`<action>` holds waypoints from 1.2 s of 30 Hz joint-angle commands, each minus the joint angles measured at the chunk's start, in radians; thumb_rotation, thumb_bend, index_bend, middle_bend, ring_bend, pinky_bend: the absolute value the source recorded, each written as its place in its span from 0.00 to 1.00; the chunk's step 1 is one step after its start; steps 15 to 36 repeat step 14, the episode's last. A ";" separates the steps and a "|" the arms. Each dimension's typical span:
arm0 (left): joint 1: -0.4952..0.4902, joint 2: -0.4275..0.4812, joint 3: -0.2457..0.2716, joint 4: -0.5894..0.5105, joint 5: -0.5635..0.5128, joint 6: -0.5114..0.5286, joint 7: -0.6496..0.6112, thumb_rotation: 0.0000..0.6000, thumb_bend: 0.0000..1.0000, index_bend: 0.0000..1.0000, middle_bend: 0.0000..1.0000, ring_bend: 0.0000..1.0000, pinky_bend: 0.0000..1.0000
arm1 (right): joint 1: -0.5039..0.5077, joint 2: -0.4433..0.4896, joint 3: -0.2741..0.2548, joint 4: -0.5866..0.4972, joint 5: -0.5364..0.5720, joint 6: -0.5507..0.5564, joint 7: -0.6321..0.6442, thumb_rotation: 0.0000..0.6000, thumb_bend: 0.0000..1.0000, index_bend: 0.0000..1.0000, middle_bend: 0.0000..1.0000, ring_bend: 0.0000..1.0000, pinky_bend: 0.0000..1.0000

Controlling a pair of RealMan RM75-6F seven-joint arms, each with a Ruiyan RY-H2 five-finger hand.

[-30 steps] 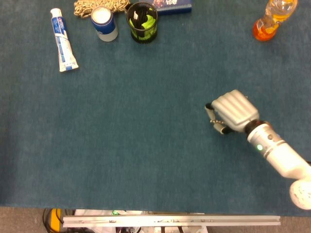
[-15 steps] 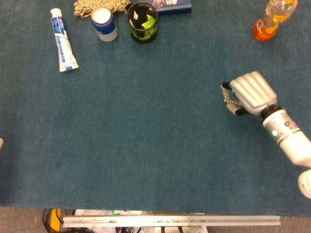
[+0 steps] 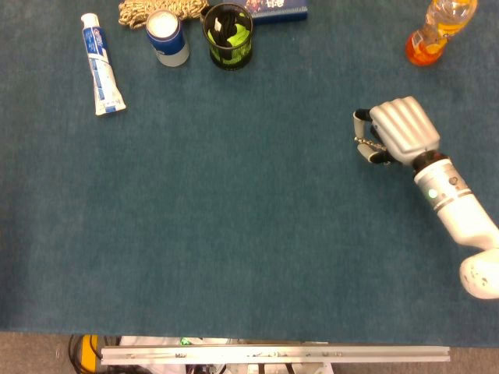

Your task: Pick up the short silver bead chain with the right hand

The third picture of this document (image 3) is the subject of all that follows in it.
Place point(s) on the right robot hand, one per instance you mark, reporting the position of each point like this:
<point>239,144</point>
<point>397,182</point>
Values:
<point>405,126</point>

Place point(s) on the metal bead chain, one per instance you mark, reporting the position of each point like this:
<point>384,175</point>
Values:
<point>370,143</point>

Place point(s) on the orange juice bottle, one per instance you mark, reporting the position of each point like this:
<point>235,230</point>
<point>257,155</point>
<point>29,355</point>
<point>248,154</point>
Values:
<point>436,33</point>

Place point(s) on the blue printed box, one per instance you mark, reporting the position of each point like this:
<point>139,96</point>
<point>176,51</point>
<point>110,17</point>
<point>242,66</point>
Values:
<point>280,9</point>

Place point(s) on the black mesh pen holder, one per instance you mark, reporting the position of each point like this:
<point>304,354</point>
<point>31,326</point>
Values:
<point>230,50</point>

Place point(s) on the white blue cylindrical can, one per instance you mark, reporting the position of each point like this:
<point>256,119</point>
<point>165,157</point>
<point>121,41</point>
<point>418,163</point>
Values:
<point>168,38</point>

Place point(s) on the white blue toothpaste tube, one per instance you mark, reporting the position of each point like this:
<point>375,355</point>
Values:
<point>100,66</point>

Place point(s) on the yellow black device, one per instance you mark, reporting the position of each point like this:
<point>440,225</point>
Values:
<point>89,352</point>

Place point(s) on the silver aluminium rail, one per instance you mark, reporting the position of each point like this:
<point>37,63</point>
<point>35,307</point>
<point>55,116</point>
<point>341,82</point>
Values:
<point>273,355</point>

